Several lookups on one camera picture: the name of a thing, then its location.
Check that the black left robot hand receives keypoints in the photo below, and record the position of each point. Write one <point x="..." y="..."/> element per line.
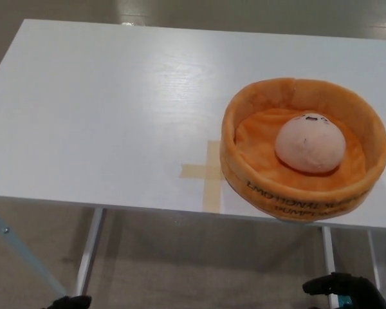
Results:
<point x="71" y="302"/>

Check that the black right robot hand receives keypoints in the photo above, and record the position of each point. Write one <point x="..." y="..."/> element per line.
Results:
<point x="344" y="288"/>

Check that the pink round plush toy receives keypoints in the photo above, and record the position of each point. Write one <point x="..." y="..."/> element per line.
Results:
<point x="308" y="141"/>

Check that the orange plush round basket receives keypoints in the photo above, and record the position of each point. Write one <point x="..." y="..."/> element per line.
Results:
<point x="254" y="154"/>

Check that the white metal table leg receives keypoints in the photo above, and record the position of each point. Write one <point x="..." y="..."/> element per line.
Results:
<point x="90" y="248"/>
<point x="329" y="260"/>
<point x="374" y="257"/>

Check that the beige masking tape cross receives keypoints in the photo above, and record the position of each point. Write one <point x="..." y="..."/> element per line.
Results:
<point x="209" y="174"/>

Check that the light blue metal frame bar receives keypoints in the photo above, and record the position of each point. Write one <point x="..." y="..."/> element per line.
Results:
<point x="16" y="248"/>

